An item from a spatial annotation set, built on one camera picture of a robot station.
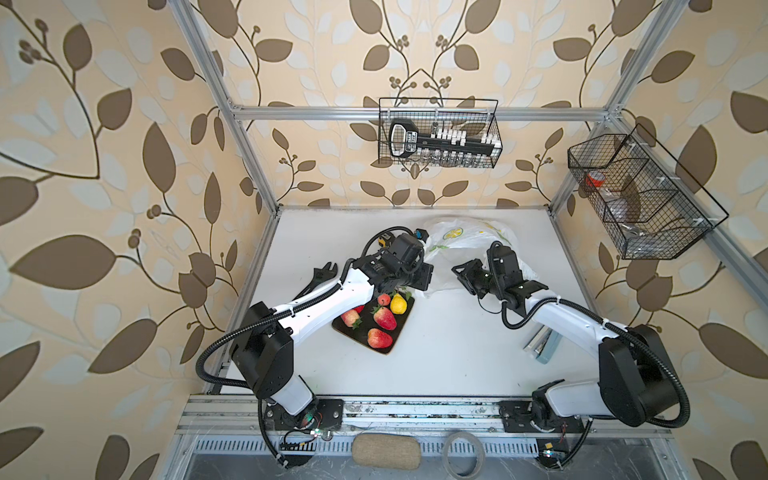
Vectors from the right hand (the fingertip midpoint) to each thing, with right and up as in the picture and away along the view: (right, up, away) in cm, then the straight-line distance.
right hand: (453, 272), depth 87 cm
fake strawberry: (-30, -13, 0) cm, 33 cm away
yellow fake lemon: (-16, -10, +2) cm, 19 cm away
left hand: (-7, +1, -7) cm, 10 cm away
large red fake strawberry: (-21, -13, 0) cm, 25 cm away
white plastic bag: (-1, +9, -4) cm, 10 cm away
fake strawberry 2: (-28, -12, +4) cm, 31 cm away
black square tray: (-27, -18, +1) cm, 33 cm away
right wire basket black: (+46, +18, -14) cm, 52 cm away
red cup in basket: (+42, +28, +1) cm, 51 cm away
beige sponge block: (-19, -38, -20) cm, 47 cm away
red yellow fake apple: (-22, -18, -4) cm, 29 cm away
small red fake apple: (-21, -9, +4) cm, 23 cm away
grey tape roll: (+3, -40, -18) cm, 43 cm away
